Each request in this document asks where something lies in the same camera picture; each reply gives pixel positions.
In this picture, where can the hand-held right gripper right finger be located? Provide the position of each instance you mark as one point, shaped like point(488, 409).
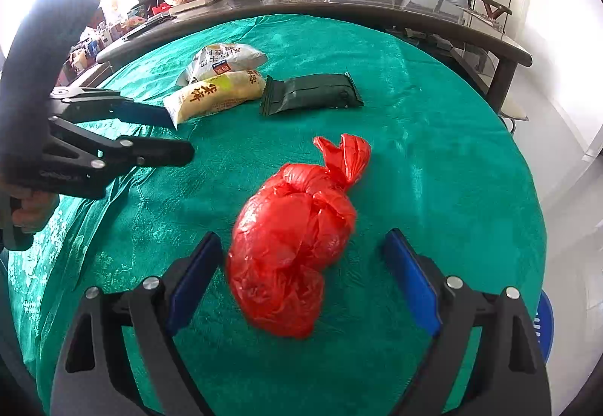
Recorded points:
point(410, 277)

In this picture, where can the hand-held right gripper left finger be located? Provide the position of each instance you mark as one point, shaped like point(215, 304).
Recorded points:
point(195, 277)

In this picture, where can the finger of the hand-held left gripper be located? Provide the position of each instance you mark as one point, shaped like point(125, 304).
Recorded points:
point(146, 114)
point(160, 152)

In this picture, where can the yellow snack packet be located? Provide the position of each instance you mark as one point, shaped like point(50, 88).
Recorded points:
point(212, 95)

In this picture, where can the red plastic bag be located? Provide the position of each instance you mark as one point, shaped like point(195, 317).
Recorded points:
point(287, 237)

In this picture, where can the person's left hand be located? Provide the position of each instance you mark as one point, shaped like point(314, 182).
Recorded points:
point(35, 213)

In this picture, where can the cluster of small bottles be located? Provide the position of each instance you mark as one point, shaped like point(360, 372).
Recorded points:
point(108, 32)

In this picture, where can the white snack packet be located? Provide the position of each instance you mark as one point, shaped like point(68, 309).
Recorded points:
point(221, 58)

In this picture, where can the small red box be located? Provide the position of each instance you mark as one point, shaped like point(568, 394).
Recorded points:
point(161, 8)

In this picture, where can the green tablecloth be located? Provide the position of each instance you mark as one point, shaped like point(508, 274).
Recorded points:
point(424, 161)

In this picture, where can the wooden board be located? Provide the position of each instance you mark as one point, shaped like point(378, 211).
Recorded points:
point(200, 2)

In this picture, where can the blue plastic stool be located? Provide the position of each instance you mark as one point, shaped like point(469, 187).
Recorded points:
point(544, 326)

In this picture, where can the dark green snack packet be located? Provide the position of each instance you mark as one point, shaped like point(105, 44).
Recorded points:
point(311, 93)

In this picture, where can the long dark table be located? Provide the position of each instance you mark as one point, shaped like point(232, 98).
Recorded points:
point(329, 4)

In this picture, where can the wooden chair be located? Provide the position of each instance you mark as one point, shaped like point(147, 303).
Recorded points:
point(490, 8)

